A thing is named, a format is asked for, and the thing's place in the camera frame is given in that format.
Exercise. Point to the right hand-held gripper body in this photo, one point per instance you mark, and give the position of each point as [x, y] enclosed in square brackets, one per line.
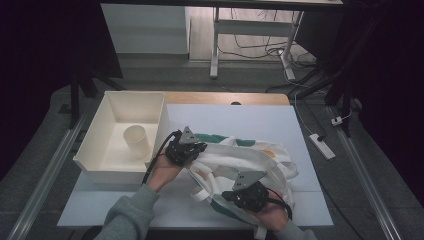
[251, 198]

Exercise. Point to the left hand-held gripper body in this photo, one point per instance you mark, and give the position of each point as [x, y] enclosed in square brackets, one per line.
[181, 151]

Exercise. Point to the white tote bag colourful patches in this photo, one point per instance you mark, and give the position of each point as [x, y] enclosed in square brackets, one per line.
[226, 163]

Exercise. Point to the white cup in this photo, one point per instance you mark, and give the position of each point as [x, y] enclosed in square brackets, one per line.
[137, 141]

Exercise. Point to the white plastic storage box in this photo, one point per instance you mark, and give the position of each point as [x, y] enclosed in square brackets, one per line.
[100, 146]

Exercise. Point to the person's left hand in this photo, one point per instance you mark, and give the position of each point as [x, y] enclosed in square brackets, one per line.
[163, 175]

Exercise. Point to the person's right hand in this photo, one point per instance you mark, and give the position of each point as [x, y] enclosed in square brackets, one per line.
[275, 216]

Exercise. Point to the white power strip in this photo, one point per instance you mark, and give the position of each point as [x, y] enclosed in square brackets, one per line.
[321, 146]

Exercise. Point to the small white plug adapter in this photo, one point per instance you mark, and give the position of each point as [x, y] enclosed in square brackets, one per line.
[337, 121]

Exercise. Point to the black metal stand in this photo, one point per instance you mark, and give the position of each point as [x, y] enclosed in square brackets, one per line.
[75, 100]
[346, 83]

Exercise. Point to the white cabinet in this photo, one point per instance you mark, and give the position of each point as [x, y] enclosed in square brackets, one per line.
[143, 28]

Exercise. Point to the dark curtain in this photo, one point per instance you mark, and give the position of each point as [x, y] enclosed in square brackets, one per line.
[396, 83]
[33, 66]

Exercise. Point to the aluminium floor rail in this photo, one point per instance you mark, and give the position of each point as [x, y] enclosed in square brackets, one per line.
[366, 180]
[43, 180]

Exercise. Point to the white desk frame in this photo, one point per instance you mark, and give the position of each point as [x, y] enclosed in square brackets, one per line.
[248, 27]

